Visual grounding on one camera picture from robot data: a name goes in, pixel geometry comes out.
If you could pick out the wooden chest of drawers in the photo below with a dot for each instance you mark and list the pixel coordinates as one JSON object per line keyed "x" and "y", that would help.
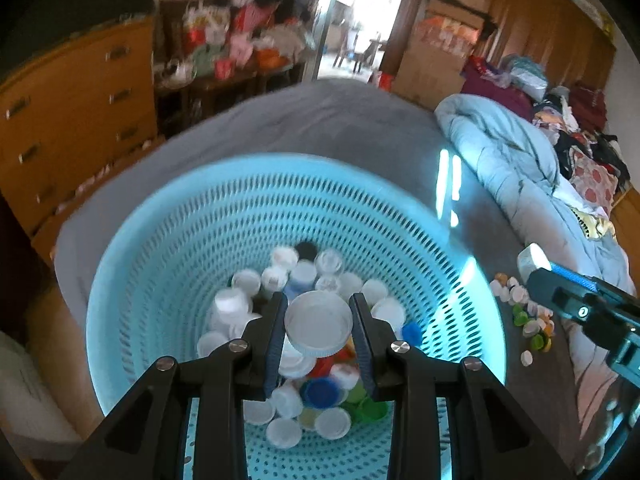
{"x": 72, "y": 119}

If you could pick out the blue bottle cap in basket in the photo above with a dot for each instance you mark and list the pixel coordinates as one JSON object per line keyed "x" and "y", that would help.
{"x": 320, "y": 393}

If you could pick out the grey bed sheet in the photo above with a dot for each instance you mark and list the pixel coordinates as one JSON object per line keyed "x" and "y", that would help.
{"x": 365, "y": 127}

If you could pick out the large white cap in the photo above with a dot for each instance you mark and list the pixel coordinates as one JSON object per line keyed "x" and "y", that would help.
{"x": 318, "y": 323}

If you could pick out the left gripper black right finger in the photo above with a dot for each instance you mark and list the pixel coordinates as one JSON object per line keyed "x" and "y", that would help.
{"x": 491, "y": 436}

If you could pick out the red dotted pillow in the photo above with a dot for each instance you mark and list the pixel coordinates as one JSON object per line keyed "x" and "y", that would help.
{"x": 592, "y": 181}

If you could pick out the dark wooden side table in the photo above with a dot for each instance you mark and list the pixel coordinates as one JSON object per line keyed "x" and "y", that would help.
{"x": 210, "y": 58}

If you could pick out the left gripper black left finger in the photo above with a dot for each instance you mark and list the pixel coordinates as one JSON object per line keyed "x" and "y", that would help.
{"x": 144, "y": 436}

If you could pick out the light blue grey duvet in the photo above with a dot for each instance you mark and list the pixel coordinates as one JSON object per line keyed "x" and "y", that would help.
{"x": 518, "y": 166}

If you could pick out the light blue perforated basket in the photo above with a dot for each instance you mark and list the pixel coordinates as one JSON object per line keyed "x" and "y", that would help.
{"x": 203, "y": 256}

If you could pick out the stacked cardboard boxes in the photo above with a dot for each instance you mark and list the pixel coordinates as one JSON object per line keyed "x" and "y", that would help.
{"x": 443, "y": 36}

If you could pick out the white bottle cap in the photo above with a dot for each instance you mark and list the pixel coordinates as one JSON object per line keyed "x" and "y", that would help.
{"x": 531, "y": 259}

